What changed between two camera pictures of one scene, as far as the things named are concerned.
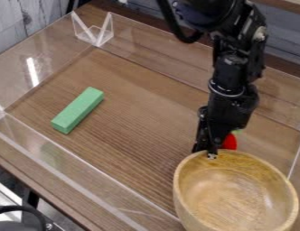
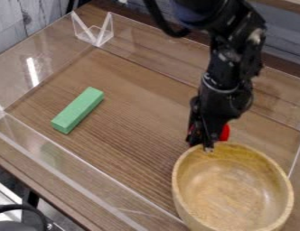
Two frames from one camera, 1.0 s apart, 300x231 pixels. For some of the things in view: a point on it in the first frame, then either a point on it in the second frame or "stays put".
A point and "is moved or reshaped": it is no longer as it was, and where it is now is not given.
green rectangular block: [83, 104] stays put
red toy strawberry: [230, 143] is moved or reshaped
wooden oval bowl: [235, 192] stays put
